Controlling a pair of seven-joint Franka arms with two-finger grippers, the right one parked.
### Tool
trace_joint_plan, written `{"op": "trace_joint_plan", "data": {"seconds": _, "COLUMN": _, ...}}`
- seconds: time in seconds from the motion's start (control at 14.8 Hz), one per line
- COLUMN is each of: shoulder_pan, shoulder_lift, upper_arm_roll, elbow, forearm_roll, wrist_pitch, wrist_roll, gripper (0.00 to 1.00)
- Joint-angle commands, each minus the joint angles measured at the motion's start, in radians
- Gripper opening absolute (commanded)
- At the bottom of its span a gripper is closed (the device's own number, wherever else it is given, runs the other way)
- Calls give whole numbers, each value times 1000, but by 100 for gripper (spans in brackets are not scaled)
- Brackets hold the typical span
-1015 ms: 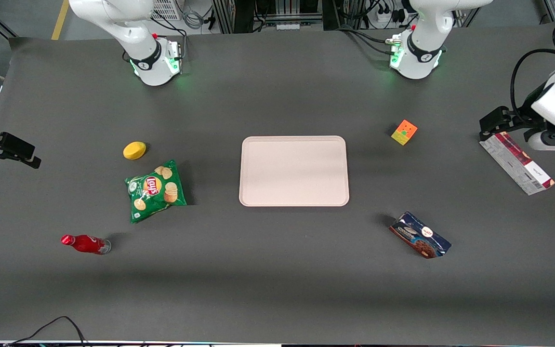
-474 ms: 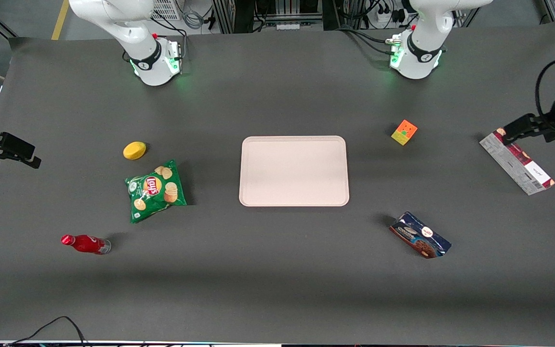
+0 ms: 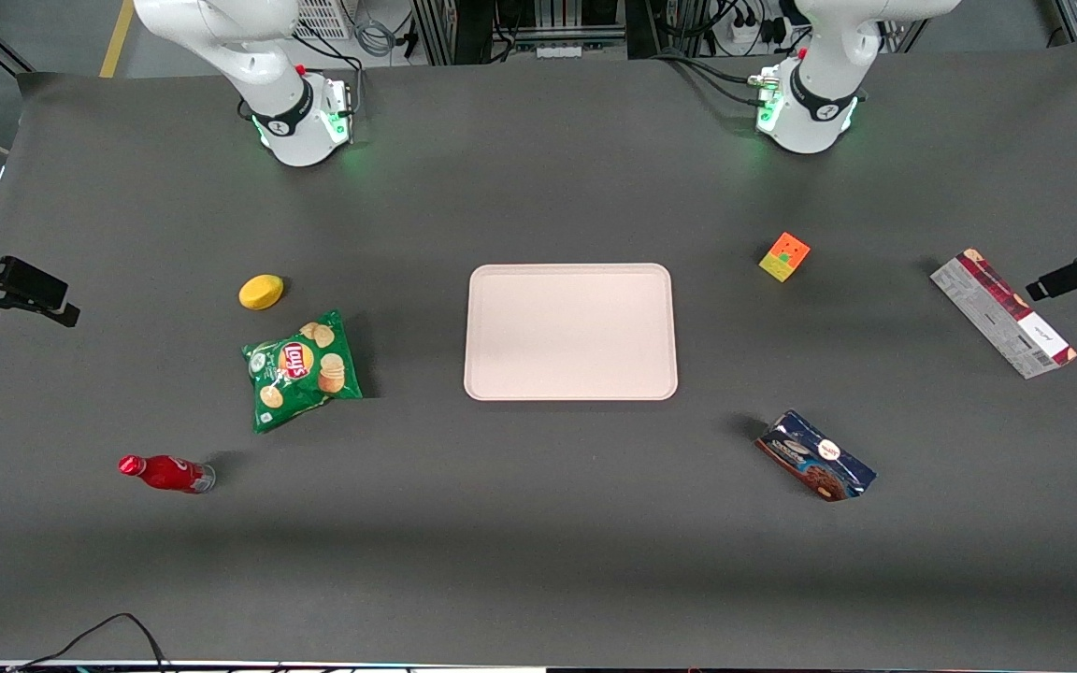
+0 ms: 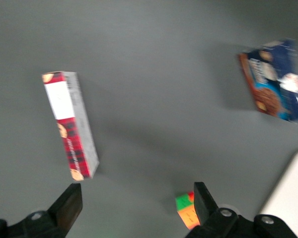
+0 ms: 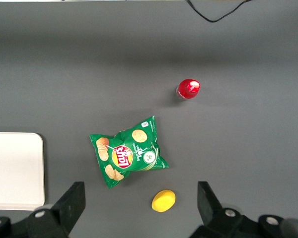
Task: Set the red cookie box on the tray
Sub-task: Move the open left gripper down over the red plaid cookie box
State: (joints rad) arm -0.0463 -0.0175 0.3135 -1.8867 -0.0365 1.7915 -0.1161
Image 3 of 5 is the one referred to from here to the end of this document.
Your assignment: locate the long red cookie box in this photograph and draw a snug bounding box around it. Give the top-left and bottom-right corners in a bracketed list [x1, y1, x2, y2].
[930, 248, 1077, 380]

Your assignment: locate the blue chocolate cookie box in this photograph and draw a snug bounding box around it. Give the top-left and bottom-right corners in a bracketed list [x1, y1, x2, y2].
[754, 409, 878, 503]

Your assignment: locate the pale pink plastic tray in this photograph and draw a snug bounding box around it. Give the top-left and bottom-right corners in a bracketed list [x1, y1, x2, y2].
[464, 263, 680, 402]

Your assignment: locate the red cola bottle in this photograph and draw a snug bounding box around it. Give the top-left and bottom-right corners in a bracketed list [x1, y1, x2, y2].
[118, 454, 217, 494]

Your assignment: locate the yellow lemon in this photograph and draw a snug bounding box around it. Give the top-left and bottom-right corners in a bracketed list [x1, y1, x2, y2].
[238, 274, 285, 311]

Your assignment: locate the colourful puzzle cube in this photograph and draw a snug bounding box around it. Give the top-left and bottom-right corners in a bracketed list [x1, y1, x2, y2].
[758, 232, 811, 283]

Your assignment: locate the green Lay's chips bag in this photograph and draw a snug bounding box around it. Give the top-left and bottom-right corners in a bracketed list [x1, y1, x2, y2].
[241, 309, 364, 434]

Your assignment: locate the white power strip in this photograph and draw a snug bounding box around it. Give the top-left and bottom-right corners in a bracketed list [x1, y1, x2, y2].
[724, 14, 787, 52]

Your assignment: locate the white vent grille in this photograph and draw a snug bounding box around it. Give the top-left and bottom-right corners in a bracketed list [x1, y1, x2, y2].
[294, 0, 354, 41]

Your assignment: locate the thin black table cable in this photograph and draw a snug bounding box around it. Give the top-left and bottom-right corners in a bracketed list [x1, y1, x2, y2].
[7, 612, 173, 673]

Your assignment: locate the black base cable bundle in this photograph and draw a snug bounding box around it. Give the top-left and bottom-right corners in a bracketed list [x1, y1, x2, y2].
[651, 51, 768, 108]

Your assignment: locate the grey coiled cable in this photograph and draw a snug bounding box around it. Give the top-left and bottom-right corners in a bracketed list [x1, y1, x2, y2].
[352, 0, 399, 59]

